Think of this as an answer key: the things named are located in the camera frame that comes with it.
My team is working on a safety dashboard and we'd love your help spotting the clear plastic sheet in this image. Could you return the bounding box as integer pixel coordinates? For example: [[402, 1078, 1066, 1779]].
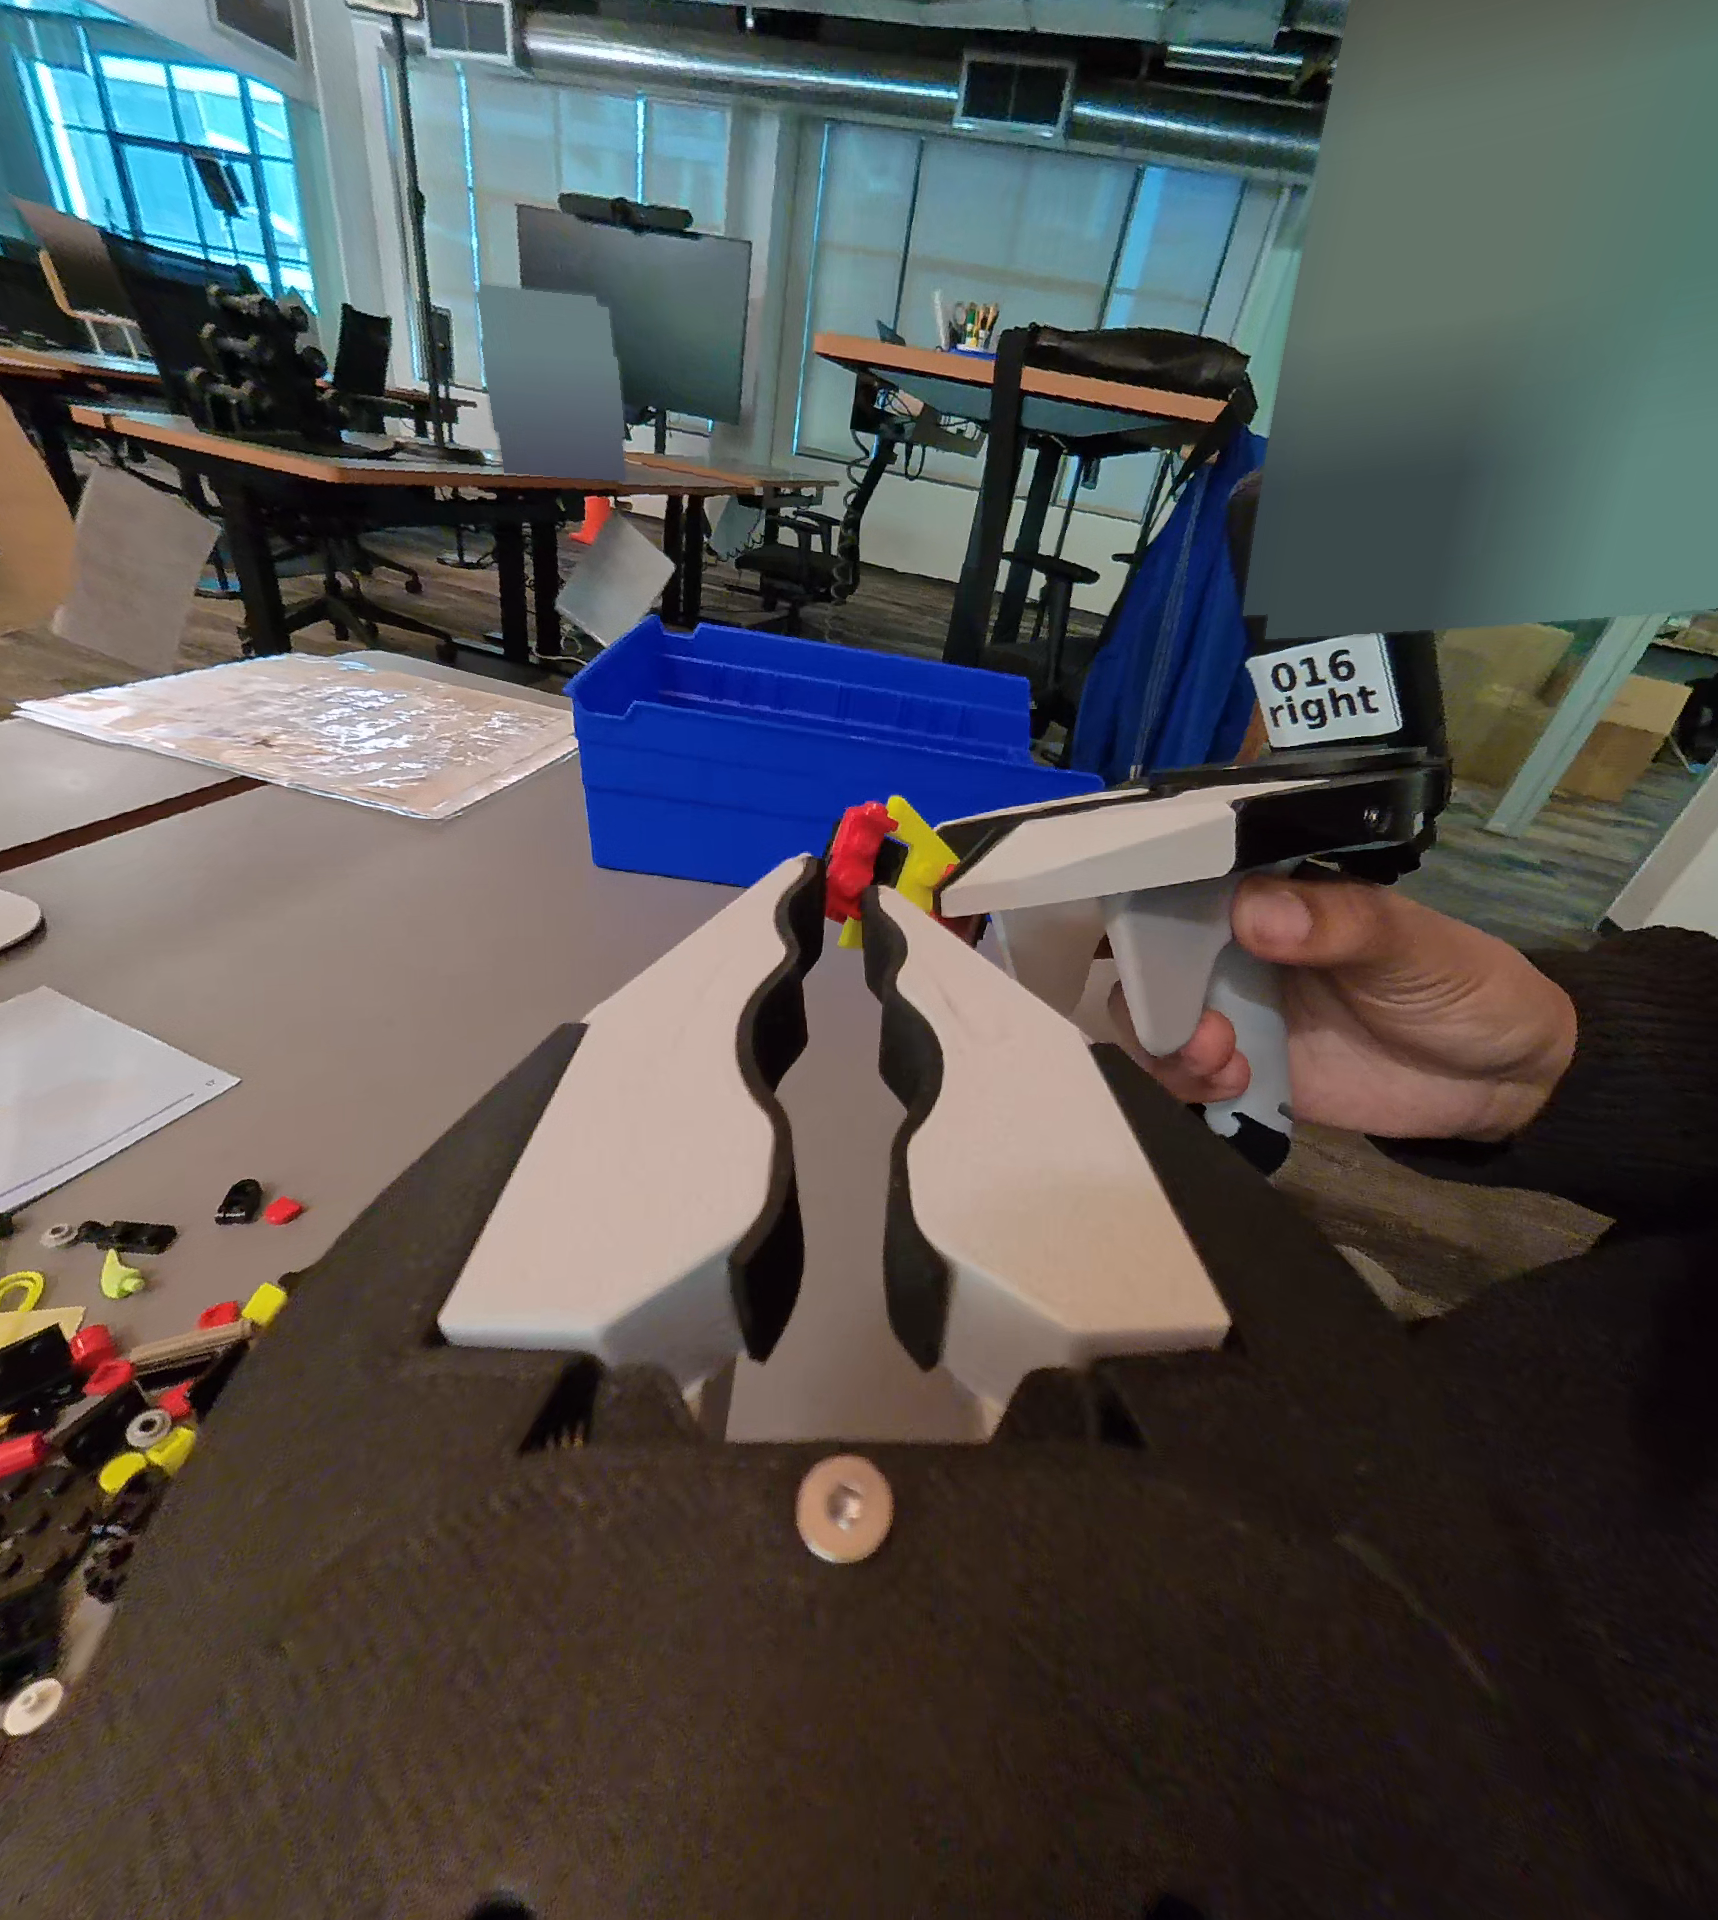
[[14, 652, 580, 825]]

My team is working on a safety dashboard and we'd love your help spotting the cardboard box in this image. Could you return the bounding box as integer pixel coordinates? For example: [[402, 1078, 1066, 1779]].
[[1444, 622, 1693, 805]]

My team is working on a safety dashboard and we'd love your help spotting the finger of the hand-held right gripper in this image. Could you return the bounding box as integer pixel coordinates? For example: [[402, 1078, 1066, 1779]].
[[932, 779, 1333, 1037]]

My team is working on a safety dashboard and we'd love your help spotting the person's right hand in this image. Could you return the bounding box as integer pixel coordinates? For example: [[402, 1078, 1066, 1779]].
[[1141, 879, 1583, 1145]]

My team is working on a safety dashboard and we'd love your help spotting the computer monitor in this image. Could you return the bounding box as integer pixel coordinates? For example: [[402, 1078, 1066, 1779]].
[[516, 192, 755, 436]]

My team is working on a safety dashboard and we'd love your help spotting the wooden top standing desk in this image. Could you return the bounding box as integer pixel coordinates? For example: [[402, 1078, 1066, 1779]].
[[811, 332, 1239, 671]]

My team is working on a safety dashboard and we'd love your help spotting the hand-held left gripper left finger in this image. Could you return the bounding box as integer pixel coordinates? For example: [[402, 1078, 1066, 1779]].
[[436, 856, 823, 1404]]

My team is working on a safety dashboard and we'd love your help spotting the person's right forearm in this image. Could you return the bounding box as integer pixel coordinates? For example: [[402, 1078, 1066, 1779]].
[[1376, 919, 1718, 1247]]

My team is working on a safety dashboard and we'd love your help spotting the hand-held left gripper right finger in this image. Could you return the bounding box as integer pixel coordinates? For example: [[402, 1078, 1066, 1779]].
[[859, 885, 1232, 1444]]

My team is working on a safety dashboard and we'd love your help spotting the black bag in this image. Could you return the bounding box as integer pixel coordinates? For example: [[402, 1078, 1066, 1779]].
[[1022, 321, 1261, 439]]

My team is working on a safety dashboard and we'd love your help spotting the yellow wing lego assembly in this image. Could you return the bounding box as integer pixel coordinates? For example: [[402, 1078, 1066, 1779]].
[[840, 796, 983, 956]]

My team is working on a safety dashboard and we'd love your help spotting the lego instruction booklet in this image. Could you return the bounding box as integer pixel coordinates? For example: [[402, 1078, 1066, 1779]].
[[0, 987, 241, 1281]]

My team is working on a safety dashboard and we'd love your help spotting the blue plastic bin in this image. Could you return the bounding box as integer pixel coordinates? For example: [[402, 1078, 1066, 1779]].
[[563, 617, 1107, 891]]

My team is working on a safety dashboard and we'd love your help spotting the black office chair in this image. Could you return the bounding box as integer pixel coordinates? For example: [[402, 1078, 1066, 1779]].
[[732, 503, 875, 640]]

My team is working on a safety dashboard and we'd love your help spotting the pile of loose lego pieces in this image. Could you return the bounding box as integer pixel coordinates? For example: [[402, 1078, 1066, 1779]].
[[0, 1178, 298, 1901]]

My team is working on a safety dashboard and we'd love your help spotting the long wooden top desk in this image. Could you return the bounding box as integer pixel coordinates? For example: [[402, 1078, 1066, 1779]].
[[68, 404, 843, 662]]

